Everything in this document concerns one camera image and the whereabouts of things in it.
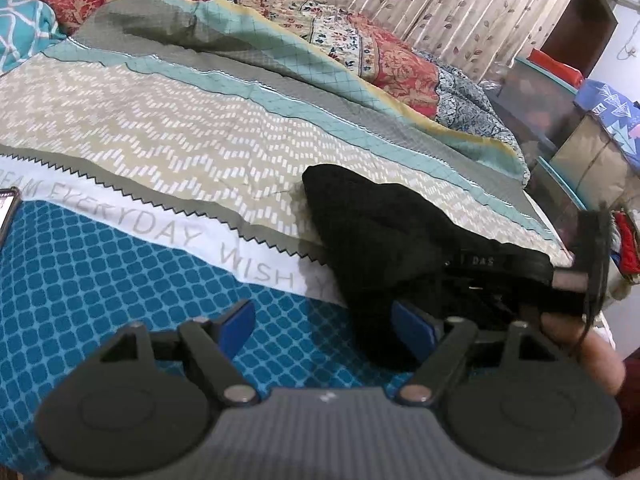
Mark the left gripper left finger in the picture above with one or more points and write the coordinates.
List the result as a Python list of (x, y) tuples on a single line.
[(209, 347)]

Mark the smartphone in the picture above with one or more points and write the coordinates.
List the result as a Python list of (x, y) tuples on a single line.
[(10, 200)]

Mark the teal lattice pillow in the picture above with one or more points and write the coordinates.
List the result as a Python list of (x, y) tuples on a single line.
[(27, 27)]

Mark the black pants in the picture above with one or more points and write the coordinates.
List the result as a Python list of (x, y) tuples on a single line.
[(386, 243)]

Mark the red floral patchwork quilt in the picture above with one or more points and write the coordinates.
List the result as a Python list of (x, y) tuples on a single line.
[(431, 87)]

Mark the clear storage bin teal lid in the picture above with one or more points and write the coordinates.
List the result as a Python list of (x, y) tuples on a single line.
[(538, 108)]

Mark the red item on bin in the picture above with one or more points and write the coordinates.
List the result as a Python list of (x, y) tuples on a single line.
[(567, 73)]

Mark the patterned teal beige bedsheet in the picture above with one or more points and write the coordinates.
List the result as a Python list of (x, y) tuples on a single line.
[(159, 153)]

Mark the right hand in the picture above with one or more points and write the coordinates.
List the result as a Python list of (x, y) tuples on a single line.
[(594, 354)]

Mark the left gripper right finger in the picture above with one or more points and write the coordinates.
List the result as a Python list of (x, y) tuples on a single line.
[(440, 346)]

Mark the blue patterned box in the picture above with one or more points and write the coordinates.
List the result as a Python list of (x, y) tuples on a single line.
[(618, 116)]

